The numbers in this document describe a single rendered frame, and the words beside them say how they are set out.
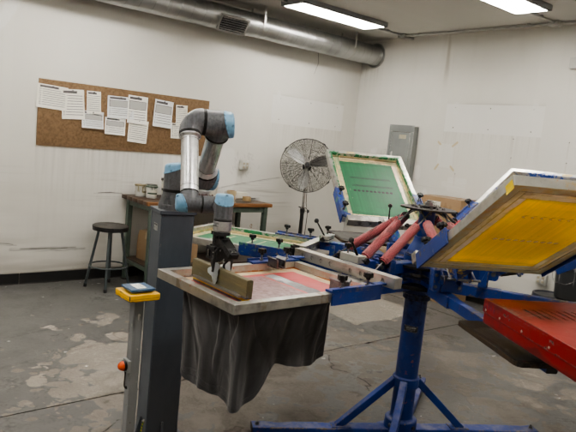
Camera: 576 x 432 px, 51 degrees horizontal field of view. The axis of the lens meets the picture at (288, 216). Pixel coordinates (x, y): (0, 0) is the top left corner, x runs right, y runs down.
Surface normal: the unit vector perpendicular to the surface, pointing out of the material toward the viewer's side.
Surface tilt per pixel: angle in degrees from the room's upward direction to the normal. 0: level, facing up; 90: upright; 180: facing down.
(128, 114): 86
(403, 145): 90
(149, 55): 90
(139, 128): 89
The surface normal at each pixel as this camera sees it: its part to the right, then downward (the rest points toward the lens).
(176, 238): 0.48, 0.16
